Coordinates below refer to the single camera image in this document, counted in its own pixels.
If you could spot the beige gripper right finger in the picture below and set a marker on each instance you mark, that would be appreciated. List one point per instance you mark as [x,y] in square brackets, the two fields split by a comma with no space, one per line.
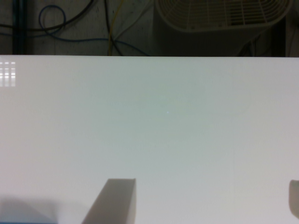
[294,197]

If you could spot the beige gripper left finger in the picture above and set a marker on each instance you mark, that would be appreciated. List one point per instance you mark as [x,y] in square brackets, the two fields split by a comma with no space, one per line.
[115,204]

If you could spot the white wire fan guard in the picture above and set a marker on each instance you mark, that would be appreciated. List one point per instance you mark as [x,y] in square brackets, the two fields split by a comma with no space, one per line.
[214,15]

